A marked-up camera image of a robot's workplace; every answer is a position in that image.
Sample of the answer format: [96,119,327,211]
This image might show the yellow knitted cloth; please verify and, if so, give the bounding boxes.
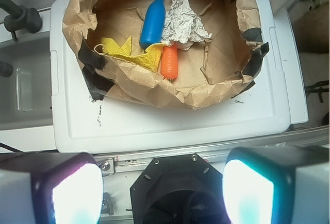
[93,36,165,72]

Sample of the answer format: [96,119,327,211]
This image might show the black octagonal mount plate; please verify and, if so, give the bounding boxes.
[130,153,230,223]

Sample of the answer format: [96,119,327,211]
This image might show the brown paper bag bin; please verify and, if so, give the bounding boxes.
[62,0,269,110]

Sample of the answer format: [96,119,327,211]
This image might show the aluminium rail frame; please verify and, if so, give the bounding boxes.
[94,125,329,175]

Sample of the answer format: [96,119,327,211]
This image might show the black cables at right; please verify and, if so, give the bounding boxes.
[304,80,330,104]

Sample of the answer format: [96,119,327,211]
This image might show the crumpled white paper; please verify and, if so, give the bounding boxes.
[161,0,212,51]

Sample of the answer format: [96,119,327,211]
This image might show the grey toy sink basin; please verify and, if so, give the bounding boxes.
[0,37,54,131]

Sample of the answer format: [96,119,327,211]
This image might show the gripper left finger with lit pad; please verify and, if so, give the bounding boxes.
[1,152,104,223]

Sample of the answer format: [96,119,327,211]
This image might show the blue plastic bottle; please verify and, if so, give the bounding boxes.
[140,0,166,49]

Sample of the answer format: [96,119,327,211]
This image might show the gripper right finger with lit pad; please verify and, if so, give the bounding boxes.
[222,145,329,223]

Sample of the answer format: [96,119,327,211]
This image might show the orange toy carrot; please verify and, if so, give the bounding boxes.
[160,45,178,81]

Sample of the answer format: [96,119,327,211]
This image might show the white plastic tray lid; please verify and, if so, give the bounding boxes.
[50,0,291,153]

